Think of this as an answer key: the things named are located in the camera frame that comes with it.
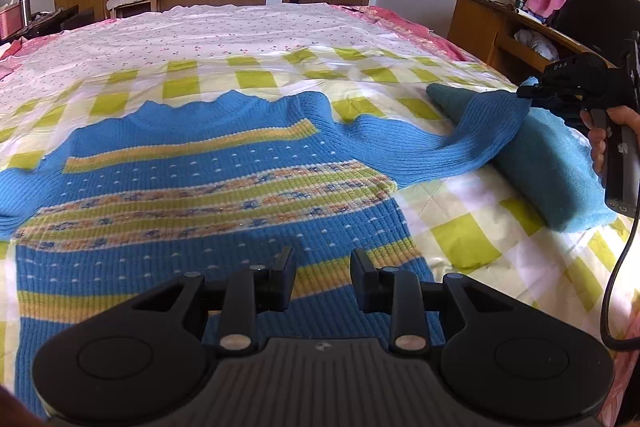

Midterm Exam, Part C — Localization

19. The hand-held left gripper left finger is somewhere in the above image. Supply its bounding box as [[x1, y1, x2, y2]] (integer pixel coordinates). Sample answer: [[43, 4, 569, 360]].
[[131, 247, 297, 354]]

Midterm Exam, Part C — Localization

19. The white crumpled cloth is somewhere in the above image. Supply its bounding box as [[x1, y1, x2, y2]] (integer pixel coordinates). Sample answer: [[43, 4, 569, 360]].
[[514, 28, 561, 62]]

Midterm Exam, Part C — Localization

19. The person's right hand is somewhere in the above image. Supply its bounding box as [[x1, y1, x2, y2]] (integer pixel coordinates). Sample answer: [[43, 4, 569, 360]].
[[579, 104, 640, 174]]

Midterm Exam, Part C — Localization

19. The teal folded knit cloth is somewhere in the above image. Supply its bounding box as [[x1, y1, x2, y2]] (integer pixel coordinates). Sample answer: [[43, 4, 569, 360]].
[[425, 82, 619, 233]]

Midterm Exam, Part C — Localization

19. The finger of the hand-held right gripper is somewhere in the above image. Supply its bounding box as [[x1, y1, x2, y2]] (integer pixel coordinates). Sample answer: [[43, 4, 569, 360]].
[[531, 96, 583, 122], [516, 76, 547, 100]]

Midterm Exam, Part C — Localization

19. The green checked bed sheet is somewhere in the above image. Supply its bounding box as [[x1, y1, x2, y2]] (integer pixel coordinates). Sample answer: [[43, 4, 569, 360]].
[[0, 47, 640, 427]]

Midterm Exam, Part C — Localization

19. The dark nightstand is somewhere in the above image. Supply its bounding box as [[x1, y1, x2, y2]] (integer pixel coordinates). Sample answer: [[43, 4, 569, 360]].
[[20, 4, 96, 38]]

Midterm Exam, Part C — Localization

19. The pink bedspread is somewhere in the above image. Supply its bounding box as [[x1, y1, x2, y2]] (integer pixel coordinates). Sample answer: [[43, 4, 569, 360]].
[[327, 3, 483, 64]]

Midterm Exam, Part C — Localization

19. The pink basket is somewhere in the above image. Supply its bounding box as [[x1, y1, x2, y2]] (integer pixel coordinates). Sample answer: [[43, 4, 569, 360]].
[[0, 2, 25, 42]]

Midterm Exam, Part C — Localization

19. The white floral bed sheet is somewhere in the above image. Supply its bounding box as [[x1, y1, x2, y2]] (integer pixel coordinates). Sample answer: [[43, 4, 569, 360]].
[[0, 2, 443, 110]]

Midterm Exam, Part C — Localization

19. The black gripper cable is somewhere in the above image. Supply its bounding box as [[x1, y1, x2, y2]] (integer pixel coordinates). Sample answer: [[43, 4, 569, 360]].
[[601, 206, 640, 352]]

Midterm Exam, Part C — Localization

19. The black chair back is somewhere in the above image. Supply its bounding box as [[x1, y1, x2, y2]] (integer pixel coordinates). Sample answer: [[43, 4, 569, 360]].
[[549, 0, 640, 60]]

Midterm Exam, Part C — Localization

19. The blue patterned knit sweater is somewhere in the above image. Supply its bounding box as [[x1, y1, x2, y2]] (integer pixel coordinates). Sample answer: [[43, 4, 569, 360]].
[[0, 89, 531, 414]]

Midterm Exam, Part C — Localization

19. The wooden desk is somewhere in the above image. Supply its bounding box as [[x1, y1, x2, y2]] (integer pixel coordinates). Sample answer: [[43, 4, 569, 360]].
[[446, 0, 617, 82]]

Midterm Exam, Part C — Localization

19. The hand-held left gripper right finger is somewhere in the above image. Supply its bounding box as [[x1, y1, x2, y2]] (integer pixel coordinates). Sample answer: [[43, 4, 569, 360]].
[[350, 248, 507, 354]]

